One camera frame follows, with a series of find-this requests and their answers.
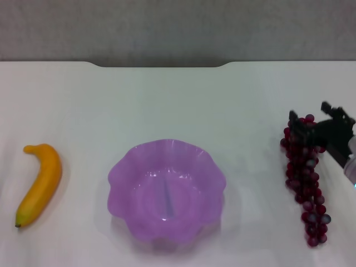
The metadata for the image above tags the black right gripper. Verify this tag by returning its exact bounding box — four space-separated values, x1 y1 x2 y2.
289 101 356 169

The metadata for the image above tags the dark red grape bunch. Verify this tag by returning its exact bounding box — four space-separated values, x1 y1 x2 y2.
280 113 332 248

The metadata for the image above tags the yellow banana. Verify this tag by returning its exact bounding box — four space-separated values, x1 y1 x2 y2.
14 143 63 229

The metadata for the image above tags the purple wavy plastic bowl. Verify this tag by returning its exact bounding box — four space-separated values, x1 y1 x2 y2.
107 140 228 250

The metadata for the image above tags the grey partition screen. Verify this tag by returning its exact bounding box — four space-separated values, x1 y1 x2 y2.
0 0 356 68

